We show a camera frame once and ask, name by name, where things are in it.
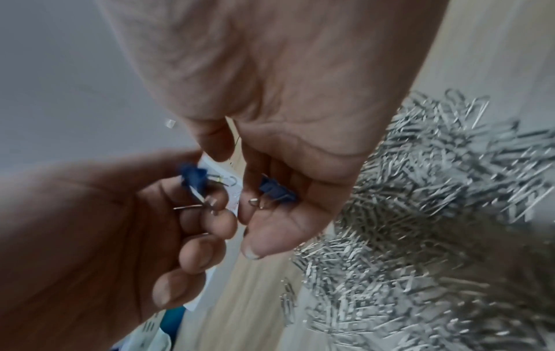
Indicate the person's left hand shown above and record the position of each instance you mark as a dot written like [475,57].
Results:
[78,240]

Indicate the white printed carton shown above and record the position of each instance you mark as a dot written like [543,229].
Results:
[147,339]

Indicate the blue flat box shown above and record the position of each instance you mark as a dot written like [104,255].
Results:
[173,318]

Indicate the pile of silver paper clips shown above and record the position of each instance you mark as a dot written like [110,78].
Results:
[433,205]

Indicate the person's right hand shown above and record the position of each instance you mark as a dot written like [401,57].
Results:
[282,68]

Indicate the small blue binder clip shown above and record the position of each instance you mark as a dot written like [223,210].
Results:
[195,176]
[277,192]

